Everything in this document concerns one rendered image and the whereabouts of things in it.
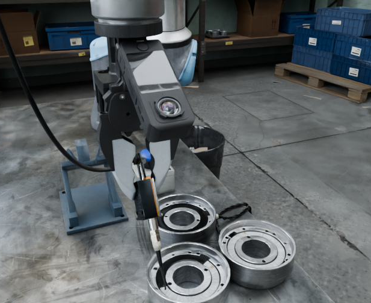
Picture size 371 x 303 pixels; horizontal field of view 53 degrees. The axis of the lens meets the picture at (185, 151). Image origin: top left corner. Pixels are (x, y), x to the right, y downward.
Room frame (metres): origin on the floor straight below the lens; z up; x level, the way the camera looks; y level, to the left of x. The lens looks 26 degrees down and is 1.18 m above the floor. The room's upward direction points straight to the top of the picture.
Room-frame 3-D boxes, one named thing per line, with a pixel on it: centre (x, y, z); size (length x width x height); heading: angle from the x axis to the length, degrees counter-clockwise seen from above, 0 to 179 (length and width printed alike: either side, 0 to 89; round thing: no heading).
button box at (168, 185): (0.62, 0.07, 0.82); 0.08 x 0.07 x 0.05; 22
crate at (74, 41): (3.92, 1.14, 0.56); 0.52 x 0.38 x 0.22; 109
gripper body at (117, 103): (0.42, 0.06, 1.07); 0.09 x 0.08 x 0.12; 22
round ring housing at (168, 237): (0.47, 0.00, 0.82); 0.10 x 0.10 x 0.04
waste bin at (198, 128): (1.67, -0.03, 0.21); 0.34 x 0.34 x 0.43
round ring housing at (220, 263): (0.35, 0.00, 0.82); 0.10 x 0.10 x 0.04
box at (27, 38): (3.70, 1.63, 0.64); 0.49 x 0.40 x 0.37; 117
